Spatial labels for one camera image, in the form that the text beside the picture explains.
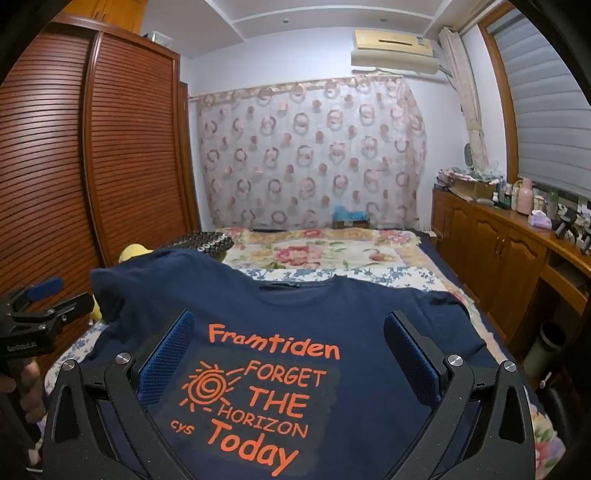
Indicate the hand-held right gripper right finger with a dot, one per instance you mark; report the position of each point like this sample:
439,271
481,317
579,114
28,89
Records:
411,362

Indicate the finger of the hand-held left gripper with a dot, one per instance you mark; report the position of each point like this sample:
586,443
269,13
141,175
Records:
44,287
69,305

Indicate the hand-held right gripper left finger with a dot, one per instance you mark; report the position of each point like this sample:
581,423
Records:
166,357

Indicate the navy blue printed t-shirt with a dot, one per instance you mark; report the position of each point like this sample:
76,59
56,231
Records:
295,314

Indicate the person's left hand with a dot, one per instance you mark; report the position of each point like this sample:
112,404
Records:
30,392

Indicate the yellow plush toy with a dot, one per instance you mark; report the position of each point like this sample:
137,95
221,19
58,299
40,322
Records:
134,252

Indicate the blue floral white bedsheet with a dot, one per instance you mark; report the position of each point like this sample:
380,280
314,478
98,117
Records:
392,278

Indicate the dark medallion-patterned cushion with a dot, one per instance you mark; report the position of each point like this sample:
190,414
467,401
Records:
207,244

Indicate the wooden louvered wardrobe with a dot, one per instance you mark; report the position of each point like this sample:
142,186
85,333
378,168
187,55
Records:
55,161

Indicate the grey trash bin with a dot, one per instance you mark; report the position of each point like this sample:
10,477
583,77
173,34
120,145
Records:
545,350

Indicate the wooden sideboard cabinet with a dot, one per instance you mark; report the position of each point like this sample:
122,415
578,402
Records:
485,249

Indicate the red-flowered cream blanket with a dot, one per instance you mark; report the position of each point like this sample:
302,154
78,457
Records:
300,254

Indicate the cardboard box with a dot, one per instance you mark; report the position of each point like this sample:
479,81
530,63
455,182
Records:
473,188

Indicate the pile of folded fabrics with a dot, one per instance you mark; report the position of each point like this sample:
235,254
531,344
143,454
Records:
450,177

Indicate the purple tissue box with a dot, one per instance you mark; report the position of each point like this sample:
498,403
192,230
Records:
540,220

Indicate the row of small cosmetic bottles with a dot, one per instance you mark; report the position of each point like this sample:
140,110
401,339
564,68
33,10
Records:
504,194

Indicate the pink bottle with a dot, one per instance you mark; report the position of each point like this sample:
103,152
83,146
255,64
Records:
525,198

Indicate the black tripod gadgets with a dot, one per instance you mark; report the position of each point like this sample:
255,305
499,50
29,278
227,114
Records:
572,228

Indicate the small desk fan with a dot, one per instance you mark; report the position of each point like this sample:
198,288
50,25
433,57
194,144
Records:
471,156

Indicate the circle-patterned sheer curtain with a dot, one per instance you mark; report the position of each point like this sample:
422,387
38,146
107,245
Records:
300,152

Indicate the white storage box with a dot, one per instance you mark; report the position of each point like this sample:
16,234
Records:
158,38

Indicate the tied floral curtain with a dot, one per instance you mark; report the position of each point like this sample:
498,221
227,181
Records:
466,92

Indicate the wooden window frame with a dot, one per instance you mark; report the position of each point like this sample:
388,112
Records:
501,101

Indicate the wall air conditioner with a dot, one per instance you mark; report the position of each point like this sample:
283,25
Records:
392,50

